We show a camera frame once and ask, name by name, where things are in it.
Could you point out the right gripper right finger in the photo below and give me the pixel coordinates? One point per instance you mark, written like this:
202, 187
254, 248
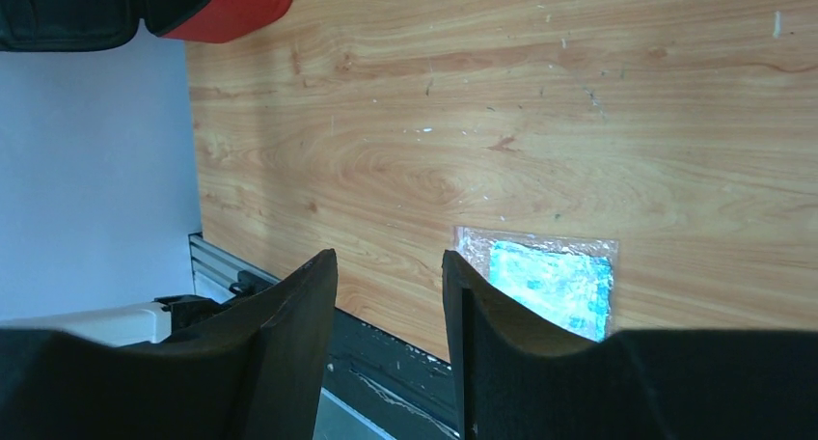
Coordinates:
519, 376

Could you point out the teal blister pack in bag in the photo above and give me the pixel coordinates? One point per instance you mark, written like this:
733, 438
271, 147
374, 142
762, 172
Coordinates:
568, 281

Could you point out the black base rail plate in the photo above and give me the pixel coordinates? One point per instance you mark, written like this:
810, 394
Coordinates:
402, 390

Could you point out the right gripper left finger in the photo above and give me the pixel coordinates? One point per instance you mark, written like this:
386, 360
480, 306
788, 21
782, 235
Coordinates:
252, 371

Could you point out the red black medicine kit case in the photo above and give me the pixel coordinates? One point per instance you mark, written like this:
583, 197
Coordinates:
94, 25

